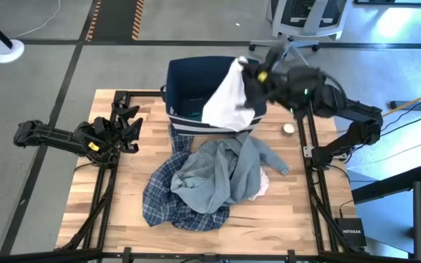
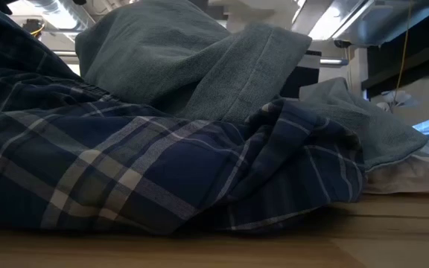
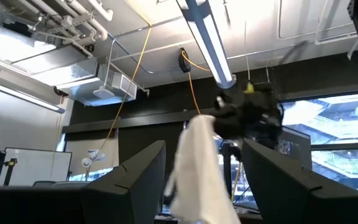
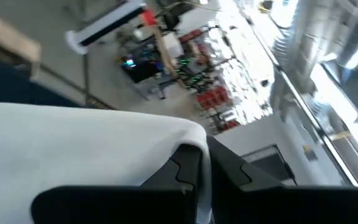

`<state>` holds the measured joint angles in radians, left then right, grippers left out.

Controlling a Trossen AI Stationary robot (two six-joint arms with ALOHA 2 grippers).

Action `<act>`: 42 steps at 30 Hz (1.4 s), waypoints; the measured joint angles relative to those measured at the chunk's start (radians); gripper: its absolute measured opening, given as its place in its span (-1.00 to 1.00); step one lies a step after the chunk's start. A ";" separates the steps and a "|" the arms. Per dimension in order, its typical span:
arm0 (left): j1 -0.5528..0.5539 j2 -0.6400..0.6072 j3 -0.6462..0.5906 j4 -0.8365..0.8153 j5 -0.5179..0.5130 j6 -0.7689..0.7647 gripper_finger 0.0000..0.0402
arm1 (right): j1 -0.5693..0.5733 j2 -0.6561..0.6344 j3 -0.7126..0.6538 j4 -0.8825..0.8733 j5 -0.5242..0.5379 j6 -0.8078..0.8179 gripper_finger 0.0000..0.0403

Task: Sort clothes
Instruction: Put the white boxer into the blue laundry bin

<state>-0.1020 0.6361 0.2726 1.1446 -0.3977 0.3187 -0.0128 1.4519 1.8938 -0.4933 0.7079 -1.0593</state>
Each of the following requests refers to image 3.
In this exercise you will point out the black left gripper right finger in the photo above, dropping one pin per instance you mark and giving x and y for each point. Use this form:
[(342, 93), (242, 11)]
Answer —
[(275, 186)]

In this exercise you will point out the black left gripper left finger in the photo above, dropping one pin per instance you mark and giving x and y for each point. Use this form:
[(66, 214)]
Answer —
[(129, 186)]

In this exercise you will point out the cream white cloth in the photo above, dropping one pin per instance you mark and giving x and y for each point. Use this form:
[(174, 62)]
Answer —
[(200, 174)]

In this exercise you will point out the long ceiling light fixture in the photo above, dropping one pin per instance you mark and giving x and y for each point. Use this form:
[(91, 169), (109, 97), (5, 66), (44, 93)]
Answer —
[(210, 43)]

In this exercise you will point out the whiteboard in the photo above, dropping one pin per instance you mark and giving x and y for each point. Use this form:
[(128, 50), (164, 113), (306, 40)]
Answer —
[(39, 166)]

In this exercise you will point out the white ceiling pipe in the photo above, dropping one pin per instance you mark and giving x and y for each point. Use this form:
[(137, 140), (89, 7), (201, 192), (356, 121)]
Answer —
[(99, 12)]

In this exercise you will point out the metal ventilation duct unit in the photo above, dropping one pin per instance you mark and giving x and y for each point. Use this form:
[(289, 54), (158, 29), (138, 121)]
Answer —
[(82, 77)]

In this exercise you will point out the wall strip light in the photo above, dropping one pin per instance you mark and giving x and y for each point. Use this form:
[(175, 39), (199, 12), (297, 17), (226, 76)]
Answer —
[(20, 95)]

